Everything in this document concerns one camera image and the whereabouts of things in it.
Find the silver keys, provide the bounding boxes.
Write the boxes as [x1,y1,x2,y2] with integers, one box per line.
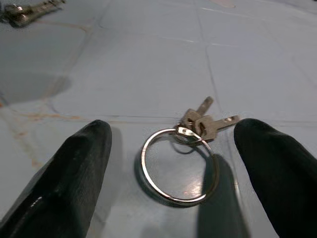
[141,96,242,207]

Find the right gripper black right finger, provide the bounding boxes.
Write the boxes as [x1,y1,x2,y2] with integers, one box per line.
[233,118,317,238]

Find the silver key bunch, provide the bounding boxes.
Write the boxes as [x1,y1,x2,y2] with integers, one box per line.
[0,0,67,28]

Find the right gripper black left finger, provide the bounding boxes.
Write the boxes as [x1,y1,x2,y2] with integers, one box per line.
[0,119,113,238]

